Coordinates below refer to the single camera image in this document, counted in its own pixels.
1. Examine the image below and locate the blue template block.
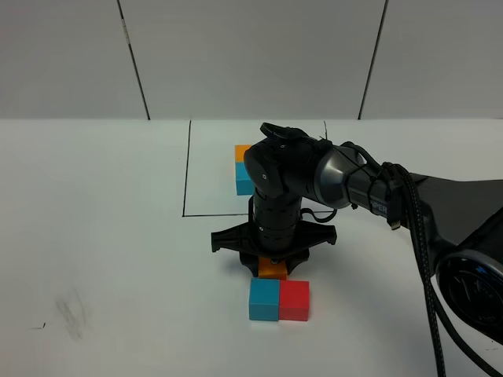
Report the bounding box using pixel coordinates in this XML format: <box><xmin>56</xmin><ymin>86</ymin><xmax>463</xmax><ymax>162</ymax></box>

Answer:
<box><xmin>235</xmin><ymin>162</ymin><xmax>255</xmax><ymax>196</ymax></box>

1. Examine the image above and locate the orange template block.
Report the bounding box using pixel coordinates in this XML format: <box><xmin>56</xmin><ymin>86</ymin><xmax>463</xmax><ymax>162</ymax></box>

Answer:
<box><xmin>234</xmin><ymin>145</ymin><xmax>251</xmax><ymax>164</ymax></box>

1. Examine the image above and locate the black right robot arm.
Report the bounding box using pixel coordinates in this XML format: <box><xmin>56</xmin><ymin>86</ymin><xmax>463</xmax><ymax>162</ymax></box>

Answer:
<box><xmin>211</xmin><ymin>123</ymin><xmax>502</xmax><ymax>342</ymax></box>

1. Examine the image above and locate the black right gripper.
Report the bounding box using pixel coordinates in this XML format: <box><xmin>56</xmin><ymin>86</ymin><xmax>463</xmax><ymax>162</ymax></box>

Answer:
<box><xmin>211</xmin><ymin>196</ymin><xmax>337</xmax><ymax>276</ymax></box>

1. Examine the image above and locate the red block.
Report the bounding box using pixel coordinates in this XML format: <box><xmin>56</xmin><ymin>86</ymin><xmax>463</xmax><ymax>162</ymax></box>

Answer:
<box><xmin>279</xmin><ymin>280</ymin><xmax>310</xmax><ymax>321</ymax></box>

